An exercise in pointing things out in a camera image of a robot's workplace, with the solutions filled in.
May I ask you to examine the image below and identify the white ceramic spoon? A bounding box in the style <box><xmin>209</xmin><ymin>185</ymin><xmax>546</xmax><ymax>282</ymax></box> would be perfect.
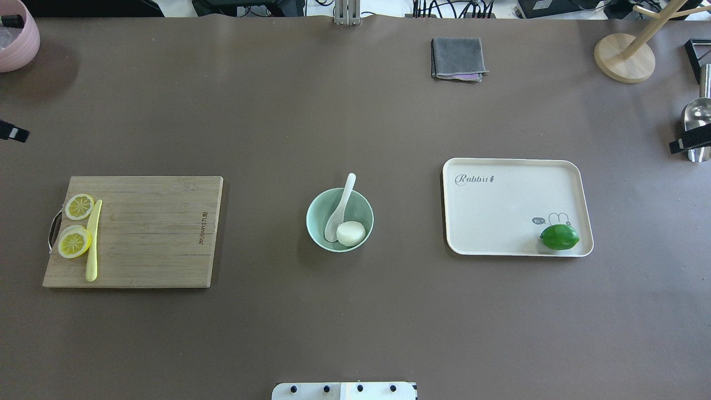
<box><xmin>323</xmin><ymin>172</ymin><xmax>357</xmax><ymax>243</ymax></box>

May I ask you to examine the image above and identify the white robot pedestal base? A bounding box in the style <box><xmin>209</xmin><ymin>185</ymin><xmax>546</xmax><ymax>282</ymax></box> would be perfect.
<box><xmin>271</xmin><ymin>381</ymin><xmax>418</xmax><ymax>399</ymax></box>

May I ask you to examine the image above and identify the wooden cutting board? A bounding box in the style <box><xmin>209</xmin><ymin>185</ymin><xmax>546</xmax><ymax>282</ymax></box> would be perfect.
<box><xmin>43</xmin><ymin>176</ymin><xmax>223</xmax><ymax>289</ymax></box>

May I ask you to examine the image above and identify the cream rabbit tray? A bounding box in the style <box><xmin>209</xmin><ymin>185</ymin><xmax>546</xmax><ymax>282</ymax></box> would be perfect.
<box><xmin>442</xmin><ymin>158</ymin><xmax>594</xmax><ymax>257</ymax></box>

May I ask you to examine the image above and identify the metal scoop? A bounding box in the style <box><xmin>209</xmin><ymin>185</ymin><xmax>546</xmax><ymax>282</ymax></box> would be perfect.
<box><xmin>683</xmin><ymin>64</ymin><xmax>710</xmax><ymax>163</ymax></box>

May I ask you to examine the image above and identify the light green ceramic bowl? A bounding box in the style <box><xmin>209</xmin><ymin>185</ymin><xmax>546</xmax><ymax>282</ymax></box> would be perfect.
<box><xmin>306</xmin><ymin>188</ymin><xmax>375</xmax><ymax>253</ymax></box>

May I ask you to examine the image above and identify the single lemon slice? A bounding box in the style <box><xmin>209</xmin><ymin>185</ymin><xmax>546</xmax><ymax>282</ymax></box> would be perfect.
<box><xmin>64</xmin><ymin>193</ymin><xmax>96</xmax><ymax>221</ymax></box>

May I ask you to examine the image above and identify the wine glass rack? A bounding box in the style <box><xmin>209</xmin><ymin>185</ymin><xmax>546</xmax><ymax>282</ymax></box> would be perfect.
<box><xmin>684</xmin><ymin>38</ymin><xmax>711</xmax><ymax>83</ymax></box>

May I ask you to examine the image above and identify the green lime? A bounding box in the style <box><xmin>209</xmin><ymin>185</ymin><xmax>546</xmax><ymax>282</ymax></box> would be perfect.
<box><xmin>540</xmin><ymin>224</ymin><xmax>580</xmax><ymax>251</ymax></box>

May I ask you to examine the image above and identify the wooden mug tree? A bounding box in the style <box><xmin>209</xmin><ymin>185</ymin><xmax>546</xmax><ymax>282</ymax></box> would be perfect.
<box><xmin>594</xmin><ymin>1</ymin><xmax>710</xmax><ymax>84</ymax></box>

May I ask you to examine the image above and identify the grey folded cloth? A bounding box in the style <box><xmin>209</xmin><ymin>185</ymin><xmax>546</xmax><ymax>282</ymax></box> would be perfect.
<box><xmin>431</xmin><ymin>37</ymin><xmax>488</xmax><ymax>83</ymax></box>

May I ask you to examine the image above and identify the pink bowl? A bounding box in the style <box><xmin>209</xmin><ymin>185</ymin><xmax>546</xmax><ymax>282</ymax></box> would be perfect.
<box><xmin>1</xmin><ymin>1</ymin><xmax>41</xmax><ymax>73</ymax></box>

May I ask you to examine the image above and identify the yellow plastic knife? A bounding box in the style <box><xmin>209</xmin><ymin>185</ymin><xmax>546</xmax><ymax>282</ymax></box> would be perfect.
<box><xmin>86</xmin><ymin>199</ymin><xmax>103</xmax><ymax>283</ymax></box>

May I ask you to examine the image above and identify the lemon slice stack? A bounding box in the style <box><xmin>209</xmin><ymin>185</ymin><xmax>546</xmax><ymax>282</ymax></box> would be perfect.
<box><xmin>58</xmin><ymin>224</ymin><xmax>92</xmax><ymax>259</ymax></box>

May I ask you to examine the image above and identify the white steamed bun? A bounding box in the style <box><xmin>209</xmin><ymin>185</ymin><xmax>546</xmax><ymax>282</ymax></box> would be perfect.
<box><xmin>336</xmin><ymin>221</ymin><xmax>366</xmax><ymax>247</ymax></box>

